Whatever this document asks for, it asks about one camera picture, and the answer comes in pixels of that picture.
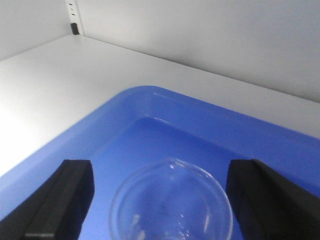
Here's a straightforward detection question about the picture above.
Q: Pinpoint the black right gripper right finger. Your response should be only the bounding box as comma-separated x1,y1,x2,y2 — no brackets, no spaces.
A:
226,159,320,240

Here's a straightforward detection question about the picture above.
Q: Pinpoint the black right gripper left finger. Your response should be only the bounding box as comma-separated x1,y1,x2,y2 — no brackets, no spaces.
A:
0,159,95,240

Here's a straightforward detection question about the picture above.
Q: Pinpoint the clear glass beaker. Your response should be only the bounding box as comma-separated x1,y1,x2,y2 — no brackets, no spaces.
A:
109,158,233,240

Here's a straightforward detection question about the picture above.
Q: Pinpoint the blue plastic tray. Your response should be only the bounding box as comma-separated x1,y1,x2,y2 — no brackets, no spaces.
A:
0,86,320,240

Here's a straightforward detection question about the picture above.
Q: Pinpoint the black shelf support clip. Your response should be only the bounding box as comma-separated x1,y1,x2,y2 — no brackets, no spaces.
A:
70,22,80,35

